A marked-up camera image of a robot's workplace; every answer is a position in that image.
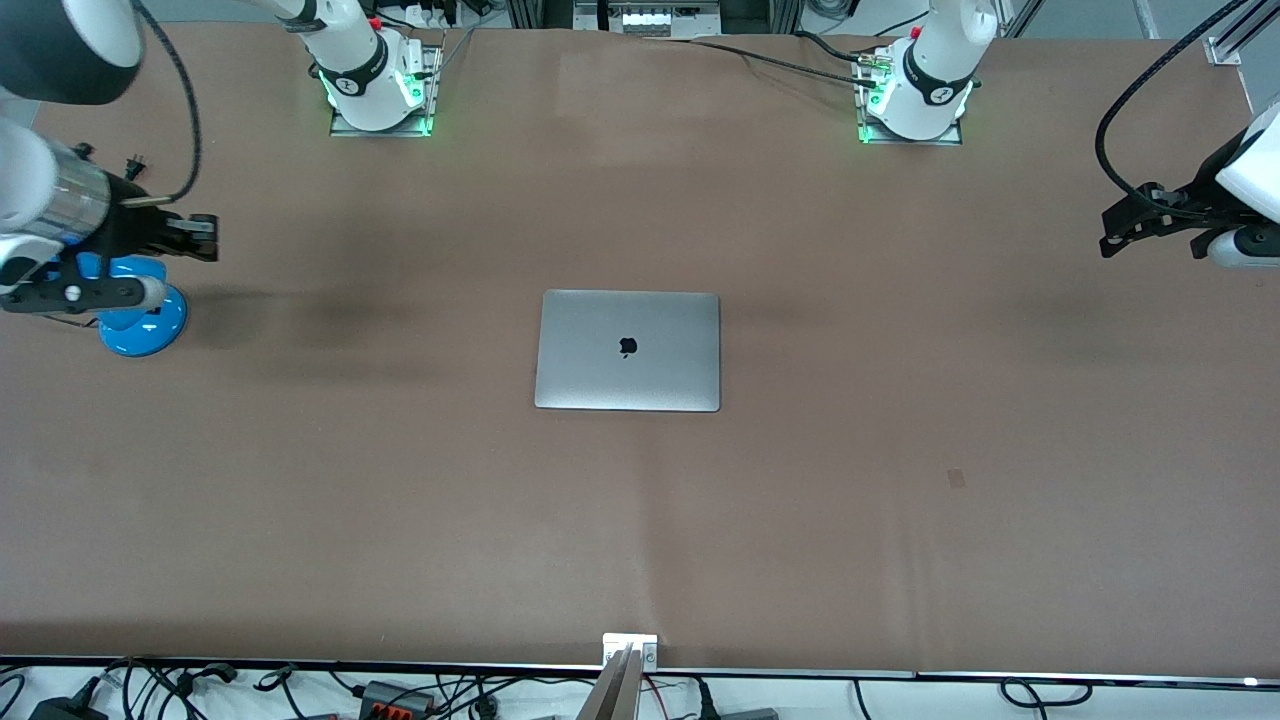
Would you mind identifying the white socket strip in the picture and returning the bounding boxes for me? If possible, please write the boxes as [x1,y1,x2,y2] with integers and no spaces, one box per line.
[620,8,699,37]

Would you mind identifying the short black curved cable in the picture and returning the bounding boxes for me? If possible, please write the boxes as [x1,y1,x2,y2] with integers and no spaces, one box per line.
[793,30,873,66]

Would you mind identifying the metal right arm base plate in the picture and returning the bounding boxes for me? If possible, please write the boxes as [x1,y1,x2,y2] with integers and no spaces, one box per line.
[330,45,443,138]

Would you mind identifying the aluminium frame rack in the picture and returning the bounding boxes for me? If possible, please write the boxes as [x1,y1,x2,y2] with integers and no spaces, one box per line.
[505,0,801,37]

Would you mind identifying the black looped floor cable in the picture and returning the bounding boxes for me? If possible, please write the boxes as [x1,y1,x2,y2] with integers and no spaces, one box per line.
[1000,678,1093,709]

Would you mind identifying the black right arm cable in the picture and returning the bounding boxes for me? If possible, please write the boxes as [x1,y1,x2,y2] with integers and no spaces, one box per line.
[118,0,203,207]

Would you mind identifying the black lamp cord with plug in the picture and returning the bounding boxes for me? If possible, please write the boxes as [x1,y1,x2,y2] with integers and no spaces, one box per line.
[40,155,148,329]

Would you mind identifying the thin grey cable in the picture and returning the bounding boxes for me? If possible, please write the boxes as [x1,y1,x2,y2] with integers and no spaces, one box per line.
[438,24,479,73]

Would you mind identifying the long black table cable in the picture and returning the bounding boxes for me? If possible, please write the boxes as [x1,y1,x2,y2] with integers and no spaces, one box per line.
[648,36,879,91]

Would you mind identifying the grey laptop with black keyboard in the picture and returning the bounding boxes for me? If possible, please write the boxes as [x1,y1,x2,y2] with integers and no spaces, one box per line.
[534,290,722,413]

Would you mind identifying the blue desk lamp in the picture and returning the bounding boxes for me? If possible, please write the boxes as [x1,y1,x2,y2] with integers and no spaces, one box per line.
[75,255,189,358]

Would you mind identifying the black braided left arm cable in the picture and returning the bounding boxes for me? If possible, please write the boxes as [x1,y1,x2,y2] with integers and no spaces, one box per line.
[1095,0,1251,216]

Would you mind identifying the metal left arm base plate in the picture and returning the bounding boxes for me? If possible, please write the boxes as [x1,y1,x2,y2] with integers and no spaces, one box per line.
[857,50,964,147]

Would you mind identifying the black power adapter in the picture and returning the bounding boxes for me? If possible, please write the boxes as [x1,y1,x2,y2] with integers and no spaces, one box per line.
[28,695,109,720]

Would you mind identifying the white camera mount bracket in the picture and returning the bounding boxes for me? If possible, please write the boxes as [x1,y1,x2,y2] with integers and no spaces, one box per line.
[575,632,659,720]

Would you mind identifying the black orange connector block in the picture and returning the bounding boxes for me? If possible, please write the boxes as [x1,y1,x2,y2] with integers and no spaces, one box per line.
[358,680,438,717]

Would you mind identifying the aluminium corner post bracket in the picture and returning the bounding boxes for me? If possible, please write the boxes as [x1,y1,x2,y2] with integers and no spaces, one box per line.
[1205,0,1280,66]

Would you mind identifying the black cable clip connector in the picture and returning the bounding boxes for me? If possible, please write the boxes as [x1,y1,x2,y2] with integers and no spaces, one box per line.
[175,662,241,696]

